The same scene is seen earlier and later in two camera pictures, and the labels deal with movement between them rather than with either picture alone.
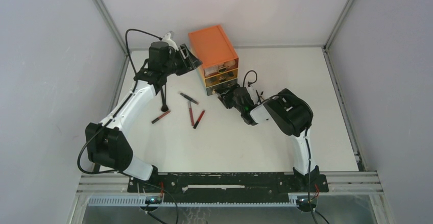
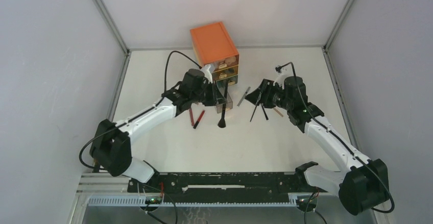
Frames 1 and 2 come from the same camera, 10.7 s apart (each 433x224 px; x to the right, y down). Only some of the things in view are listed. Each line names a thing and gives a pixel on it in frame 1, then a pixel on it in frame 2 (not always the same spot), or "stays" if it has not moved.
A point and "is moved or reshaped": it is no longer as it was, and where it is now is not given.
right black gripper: (226, 98) → (266, 87)
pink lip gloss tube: (191, 114) stays
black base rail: (192, 188) stays
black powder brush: (164, 107) is moved or reshaped
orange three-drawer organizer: (220, 61) stays
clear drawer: (221, 78) is moved or reshaped
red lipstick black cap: (199, 119) stays
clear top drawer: (222, 68) is moved or reshaped
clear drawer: (211, 90) is moved or reshaped
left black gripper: (191, 63) → (217, 98)
